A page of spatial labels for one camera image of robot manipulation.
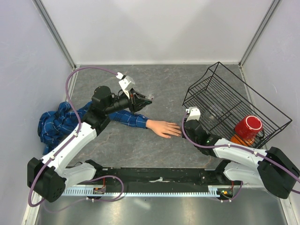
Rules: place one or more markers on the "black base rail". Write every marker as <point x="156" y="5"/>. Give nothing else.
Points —
<point x="184" y="179"/>

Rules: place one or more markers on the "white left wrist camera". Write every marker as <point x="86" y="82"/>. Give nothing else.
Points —
<point x="126" y="83"/>

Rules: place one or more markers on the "mannequin hand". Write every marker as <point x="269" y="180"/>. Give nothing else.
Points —
<point x="163" y="129"/>

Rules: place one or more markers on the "clear glass cup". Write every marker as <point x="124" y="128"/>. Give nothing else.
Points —
<point x="211" y="116"/>

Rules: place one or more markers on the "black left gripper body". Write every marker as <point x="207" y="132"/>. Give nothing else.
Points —
<point x="122" y="102"/>

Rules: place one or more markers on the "red mug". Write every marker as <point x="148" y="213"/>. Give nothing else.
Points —
<point x="248" y="127"/>

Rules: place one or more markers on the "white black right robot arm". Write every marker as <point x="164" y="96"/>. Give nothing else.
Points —
<point x="271" y="168"/>

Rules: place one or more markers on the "black wire rack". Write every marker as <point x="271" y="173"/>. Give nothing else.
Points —
<point x="221" y="88"/>

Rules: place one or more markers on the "blue plaid shirt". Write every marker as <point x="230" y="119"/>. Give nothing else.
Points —
<point x="53" y="126"/>

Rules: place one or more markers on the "white slotted cable duct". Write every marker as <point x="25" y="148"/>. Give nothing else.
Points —
<point x="90" y="191"/>

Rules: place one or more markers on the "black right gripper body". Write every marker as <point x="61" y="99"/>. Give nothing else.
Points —
<point x="187" y="137"/>

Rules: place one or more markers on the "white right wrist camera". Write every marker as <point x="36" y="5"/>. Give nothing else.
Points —
<point x="193" y="113"/>

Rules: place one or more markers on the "orange cup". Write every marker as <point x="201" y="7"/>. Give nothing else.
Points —
<point x="238" y="140"/>

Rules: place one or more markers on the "glitter nail polish bottle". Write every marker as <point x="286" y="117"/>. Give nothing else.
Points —
<point x="149" y="97"/>

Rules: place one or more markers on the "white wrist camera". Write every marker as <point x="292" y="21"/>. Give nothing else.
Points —
<point x="193" y="113"/>
<point x="126" y="83"/>

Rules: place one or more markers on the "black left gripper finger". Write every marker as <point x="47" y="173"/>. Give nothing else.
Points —
<point x="138" y="105"/>
<point x="137" y="95"/>

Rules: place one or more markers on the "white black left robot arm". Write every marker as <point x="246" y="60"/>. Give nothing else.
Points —
<point x="50" y="176"/>

